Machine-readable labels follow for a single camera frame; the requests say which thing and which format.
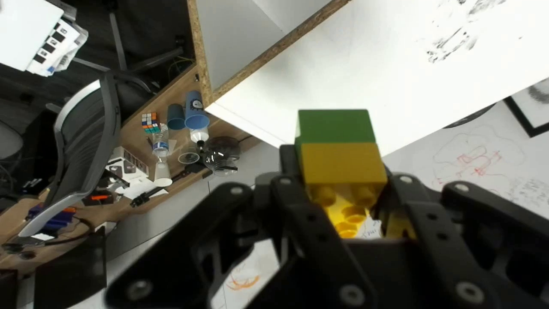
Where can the gray office chair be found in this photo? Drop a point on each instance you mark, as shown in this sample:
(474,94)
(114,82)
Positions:
(87,137)

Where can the white open shelf unit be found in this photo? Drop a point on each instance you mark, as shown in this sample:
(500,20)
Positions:
(354,62)

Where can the yellow and green Lego block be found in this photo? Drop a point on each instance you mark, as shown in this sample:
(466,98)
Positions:
(340,156)

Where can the black framed portrait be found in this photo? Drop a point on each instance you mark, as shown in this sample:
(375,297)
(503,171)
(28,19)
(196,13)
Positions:
(529,113)

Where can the blue bottle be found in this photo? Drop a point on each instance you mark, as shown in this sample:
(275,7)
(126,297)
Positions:
(196,116)

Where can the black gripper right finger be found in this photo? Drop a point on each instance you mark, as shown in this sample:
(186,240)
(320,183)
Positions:
(469,250)

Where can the small Rubik's cube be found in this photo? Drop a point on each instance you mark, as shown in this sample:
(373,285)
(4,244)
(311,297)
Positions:
(150,120)

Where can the black cabinet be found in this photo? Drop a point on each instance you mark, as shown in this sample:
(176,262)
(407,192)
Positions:
(69,268)

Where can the wooden table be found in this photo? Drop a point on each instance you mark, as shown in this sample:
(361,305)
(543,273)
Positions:
(135,146)

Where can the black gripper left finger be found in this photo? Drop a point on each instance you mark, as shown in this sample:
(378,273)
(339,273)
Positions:
(275,250)

